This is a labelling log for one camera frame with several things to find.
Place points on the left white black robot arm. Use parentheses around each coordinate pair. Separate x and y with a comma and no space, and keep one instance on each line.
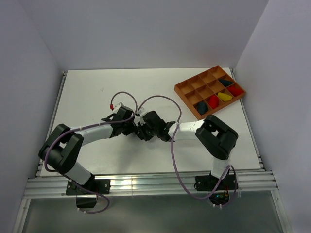
(61,149)

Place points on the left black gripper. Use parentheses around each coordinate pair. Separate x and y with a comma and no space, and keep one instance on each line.
(131,128)

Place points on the navy patterned sock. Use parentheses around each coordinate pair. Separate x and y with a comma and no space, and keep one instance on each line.
(202,108)

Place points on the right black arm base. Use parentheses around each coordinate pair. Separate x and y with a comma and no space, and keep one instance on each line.
(208,182)

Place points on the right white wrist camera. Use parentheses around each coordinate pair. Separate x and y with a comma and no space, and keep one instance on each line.
(141,113)

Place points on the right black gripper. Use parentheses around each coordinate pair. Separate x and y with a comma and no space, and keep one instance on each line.
(143,122)

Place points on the dark green rolled sock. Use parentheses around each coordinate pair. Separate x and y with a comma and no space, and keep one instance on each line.
(225,82)

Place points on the black white striped sock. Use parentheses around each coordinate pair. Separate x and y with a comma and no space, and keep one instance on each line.
(141,132)

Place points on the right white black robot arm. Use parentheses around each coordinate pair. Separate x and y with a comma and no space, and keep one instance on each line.
(217,137)

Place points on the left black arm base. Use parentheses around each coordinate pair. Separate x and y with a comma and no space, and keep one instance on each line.
(87,195)

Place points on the red Christmas sock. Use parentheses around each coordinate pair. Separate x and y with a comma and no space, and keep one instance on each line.
(213,101)

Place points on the yellow rolled sock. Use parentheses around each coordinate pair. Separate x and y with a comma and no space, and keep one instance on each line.
(224,97)

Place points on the red rolled sock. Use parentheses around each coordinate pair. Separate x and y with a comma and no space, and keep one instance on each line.
(235,91)

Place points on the orange compartment tray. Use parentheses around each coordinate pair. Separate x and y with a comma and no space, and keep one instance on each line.
(202,86)

